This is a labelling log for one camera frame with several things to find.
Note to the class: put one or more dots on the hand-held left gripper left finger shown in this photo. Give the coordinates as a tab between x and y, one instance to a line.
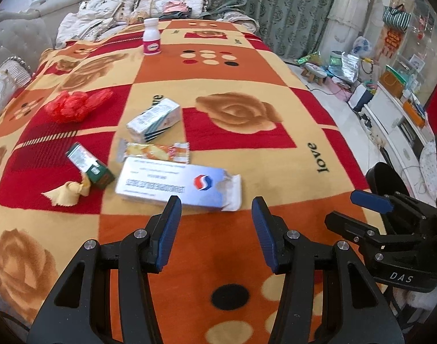
166	233

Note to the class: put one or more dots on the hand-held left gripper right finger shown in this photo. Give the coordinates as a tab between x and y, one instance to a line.
265	233

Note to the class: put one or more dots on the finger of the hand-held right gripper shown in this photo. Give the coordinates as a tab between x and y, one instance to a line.
347	227
372	200

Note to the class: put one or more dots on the silver medicine box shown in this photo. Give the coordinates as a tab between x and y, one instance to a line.
161	182

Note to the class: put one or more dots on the orange white snack wrapper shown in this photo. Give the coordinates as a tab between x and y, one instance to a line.
154	151

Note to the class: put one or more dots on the small green box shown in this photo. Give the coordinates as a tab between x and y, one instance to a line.
91	166

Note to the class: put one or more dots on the small beige tissue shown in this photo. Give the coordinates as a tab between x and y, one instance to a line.
66	193

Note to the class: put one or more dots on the white teal medicine box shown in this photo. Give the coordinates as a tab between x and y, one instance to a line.
154	120

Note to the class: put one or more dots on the red plastic bag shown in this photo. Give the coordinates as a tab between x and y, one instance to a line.
70	105

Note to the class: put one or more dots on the white tv cabinet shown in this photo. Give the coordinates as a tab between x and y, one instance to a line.
394	132

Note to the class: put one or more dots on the white navy bag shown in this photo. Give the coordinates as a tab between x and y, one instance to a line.
361	97

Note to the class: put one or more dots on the pink box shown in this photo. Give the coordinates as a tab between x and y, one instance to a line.
338	89

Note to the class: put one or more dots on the brown gift bag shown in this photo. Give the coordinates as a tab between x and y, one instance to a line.
392	82

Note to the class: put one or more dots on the silver foil bag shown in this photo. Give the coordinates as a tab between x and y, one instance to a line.
345	67

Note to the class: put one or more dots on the small wooden stool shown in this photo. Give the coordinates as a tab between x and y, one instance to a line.
316	73

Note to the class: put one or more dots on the white blue plastic bag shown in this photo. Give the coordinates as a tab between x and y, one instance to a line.
362	47

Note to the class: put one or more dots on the green snack bag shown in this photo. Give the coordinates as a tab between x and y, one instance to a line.
309	58

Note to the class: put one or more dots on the small red hanging decoration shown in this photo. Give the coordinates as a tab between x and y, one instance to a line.
394	41

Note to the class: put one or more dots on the striped tote bag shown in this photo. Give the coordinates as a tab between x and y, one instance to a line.
396	18

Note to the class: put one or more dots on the lace covered standing air conditioner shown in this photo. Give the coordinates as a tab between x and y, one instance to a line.
345	14

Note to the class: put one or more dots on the white pink pill bottle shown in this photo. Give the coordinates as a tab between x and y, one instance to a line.
152	39

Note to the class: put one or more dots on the lace covered bed end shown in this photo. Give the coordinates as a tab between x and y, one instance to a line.
240	19

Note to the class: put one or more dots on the striped embroidered pillow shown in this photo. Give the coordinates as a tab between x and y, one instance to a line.
3	86

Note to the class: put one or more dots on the green patterned curtain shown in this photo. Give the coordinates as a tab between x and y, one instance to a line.
275	3

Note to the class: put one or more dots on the white folded quilt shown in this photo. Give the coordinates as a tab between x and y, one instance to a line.
84	28

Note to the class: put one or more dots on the pink and grey clothes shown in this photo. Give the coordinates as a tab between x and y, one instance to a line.
175	9

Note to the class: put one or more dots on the wide embroidered fringed cushion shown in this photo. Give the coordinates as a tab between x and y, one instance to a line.
150	5

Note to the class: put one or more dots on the square embroidered fringed cushion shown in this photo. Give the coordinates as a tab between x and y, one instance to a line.
104	3

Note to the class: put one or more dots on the grey tufted headboard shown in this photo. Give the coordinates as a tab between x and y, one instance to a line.
18	39

